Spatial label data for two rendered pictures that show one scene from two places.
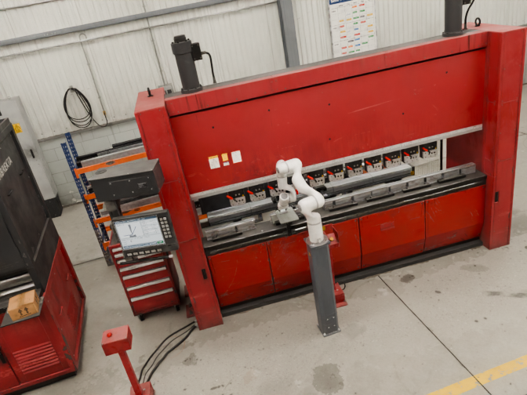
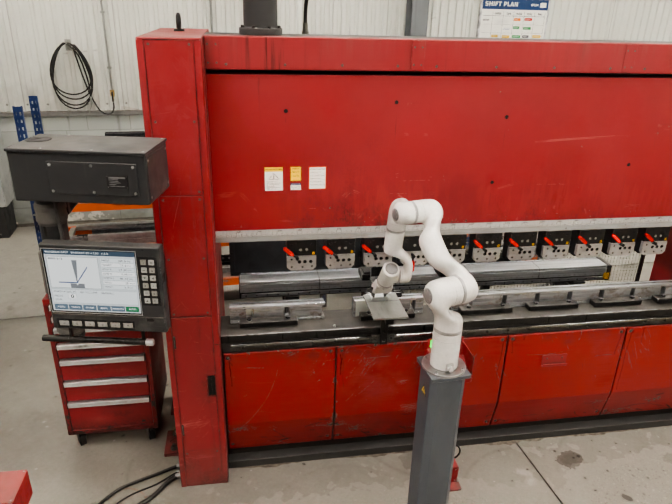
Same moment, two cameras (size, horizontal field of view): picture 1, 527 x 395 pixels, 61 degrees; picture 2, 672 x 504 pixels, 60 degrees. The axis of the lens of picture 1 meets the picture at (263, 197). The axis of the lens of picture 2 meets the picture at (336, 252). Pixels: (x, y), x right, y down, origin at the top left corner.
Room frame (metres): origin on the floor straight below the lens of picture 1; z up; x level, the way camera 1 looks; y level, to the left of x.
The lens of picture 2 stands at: (1.20, 0.19, 2.43)
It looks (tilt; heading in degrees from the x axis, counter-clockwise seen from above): 23 degrees down; 357
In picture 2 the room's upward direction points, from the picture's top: 2 degrees clockwise
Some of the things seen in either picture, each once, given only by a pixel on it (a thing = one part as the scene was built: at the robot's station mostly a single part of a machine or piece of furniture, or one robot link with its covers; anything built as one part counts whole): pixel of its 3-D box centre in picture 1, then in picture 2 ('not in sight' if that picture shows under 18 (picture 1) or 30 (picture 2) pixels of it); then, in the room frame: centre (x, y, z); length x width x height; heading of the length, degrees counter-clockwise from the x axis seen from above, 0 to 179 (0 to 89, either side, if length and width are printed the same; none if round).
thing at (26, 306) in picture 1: (19, 306); not in sight; (3.09, 2.11, 1.04); 0.30 x 0.26 x 0.12; 102
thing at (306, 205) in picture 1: (309, 210); (444, 305); (3.29, -0.35, 1.30); 0.19 x 0.12 x 0.24; 113
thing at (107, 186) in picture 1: (139, 216); (102, 249); (3.33, 1.02, 1.53); 0.51 x 0.25 x 0.85; 86
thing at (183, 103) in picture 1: (332, 71); (526, 56); (4.07, -0.81, 2.23); 3.00 x 0.10 x 0.14; 97
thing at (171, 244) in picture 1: (147, 231); (110, 283); (3.24, 0.97, 1.42); 0.45 x 0.12 x 0.36; 86
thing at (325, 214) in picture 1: (347, 208); (491, 313); (4.04, -0.82, 0.85); 3.00 x 0.21 x 0.04; 97
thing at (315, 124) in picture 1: (336, 123); (510, 157); (4.08, -0.81, 1.74); 3.00 x 0.08 x 0.80; 97
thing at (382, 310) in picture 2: (286, 215); (385, 306); (3.85, -0.19, 1.00); 0.26 x 0.18 x 0.01; 7
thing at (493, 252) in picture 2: (334, 172); (484, 244); (4.07, -0.74, 1.26); 0.15 x 0.09 x 0.17; 97
